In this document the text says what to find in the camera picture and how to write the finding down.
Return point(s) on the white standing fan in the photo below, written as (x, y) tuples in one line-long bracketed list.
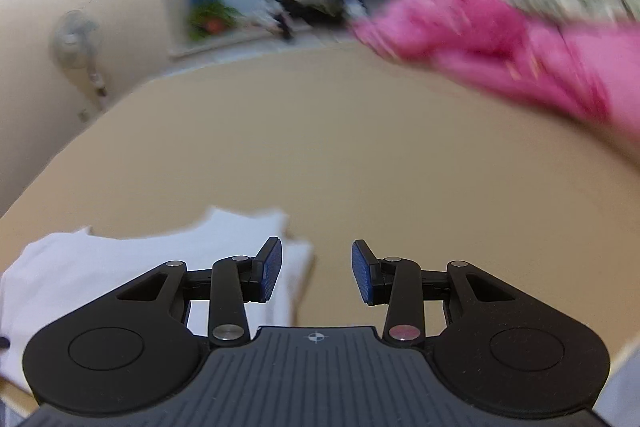
[(75, 39)]

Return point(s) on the white tank top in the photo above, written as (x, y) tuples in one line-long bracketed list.
[(100, 267)]

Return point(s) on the pink printed cloth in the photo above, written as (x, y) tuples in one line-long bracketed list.
[(500, 37)]

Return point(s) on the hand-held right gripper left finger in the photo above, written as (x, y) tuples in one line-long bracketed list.
[(271, 269)]

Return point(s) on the green potted plant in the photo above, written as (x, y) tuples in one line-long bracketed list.
[(210, 19)]

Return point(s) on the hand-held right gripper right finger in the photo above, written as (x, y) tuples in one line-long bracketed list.
[(365, 274)]

